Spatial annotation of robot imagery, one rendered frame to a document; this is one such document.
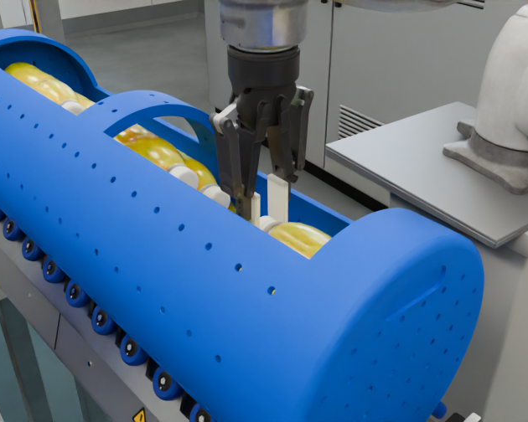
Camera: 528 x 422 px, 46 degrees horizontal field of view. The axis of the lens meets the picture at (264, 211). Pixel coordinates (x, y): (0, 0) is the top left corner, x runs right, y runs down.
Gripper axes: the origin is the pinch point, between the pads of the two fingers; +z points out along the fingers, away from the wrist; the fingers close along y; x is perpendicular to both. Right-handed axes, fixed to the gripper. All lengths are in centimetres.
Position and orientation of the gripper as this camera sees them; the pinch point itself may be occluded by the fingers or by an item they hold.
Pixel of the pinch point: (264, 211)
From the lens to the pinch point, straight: 73.7
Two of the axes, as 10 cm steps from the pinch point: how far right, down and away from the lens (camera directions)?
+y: -7.4, 3.5, -5.7
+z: 0.0, 8.5, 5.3
